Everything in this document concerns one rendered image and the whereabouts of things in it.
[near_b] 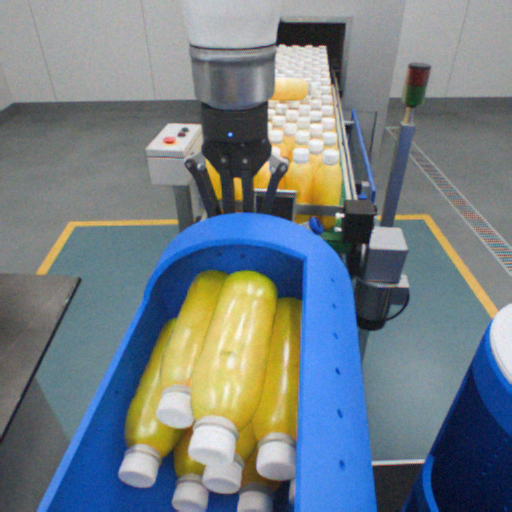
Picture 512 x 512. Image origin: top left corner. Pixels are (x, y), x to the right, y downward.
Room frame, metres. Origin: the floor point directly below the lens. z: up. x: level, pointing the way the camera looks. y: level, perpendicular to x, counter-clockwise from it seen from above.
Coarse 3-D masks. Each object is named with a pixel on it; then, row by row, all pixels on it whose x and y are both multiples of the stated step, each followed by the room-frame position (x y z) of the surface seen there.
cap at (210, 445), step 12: (204, 432) 0.19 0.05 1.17; (216, 432) 0.19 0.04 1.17; (228, 432) 0.19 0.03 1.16; (192, 444) 0.18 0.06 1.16; (204, 444) 0.18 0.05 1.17; (216, 444) 0.18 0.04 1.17; (228, 444) 0.18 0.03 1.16; (192, 456) 0.18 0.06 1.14; (204, 456) 0.18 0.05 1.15; (216, 456) 0.18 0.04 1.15; (228, 456) 0.18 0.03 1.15
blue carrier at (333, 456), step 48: (192, 240) 0.40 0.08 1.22; (240, 240) 0.38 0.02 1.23; (288, 240) 0.39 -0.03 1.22; (288, 288) 0.43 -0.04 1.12; (336, 288) 0.35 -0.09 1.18; (144, 336) 0.37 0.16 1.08; (336, 336) 0.28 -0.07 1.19; (336, 384) 0.22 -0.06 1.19; (96, 432) 0.23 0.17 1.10; (336, 432) 0.17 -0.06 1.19; (96, 480) 0.20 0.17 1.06; (288, 480) 0.24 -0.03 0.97; (336, 480) 0.14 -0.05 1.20
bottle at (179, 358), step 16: (208, 272) 0.43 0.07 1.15; (224, 272) 0.43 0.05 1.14; (192, 288) 0.41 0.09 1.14; (208, 288) 0.40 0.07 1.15; (192, 304) 0.37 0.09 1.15; (208, 304) 0.37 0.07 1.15; (176, 320) 0.36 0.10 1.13; (192, 320) 0.34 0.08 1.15; (208, 320) 0.34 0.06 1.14; (176, 336) 0.32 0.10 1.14; (192, 336) 0.32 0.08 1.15; (176, 352) 0.30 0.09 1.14; (192, 352) 0.29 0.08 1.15; (160, 368) 0.29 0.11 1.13; (176, 368) 0.28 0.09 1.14; (192, 368) 0.28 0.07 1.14; (176, 384) 0.27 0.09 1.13
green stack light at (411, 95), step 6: (402, 90) 1.21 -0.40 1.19; (408, 90) 1.18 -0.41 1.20; (414, 90) 1.17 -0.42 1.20; (420, 90) 1.16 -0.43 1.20; (426, 90) 1.18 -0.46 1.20; (402, 96) 1.19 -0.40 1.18; (408, 96) 1.17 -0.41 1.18; (414, 96) 1.17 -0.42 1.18; (420, 96) 1.17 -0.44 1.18; (402, 102) 1.19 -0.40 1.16; (408, 102) 1.17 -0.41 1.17; (414, 102) 1.17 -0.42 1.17; (420, 102) 1.17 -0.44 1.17
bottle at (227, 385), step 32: (224, 288) 0.36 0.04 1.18; (256, 288) 0.35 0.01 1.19; (224, 320) 0.30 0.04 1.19; (256, 320) 0.30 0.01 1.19; (224, 352) 0.26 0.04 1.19; (256, 352) 0.27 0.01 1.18; (192, 384) 0.24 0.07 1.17; (224, 384) 0.23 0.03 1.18; (256, 384) 0.24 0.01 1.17; (224, 416) 0.20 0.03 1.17
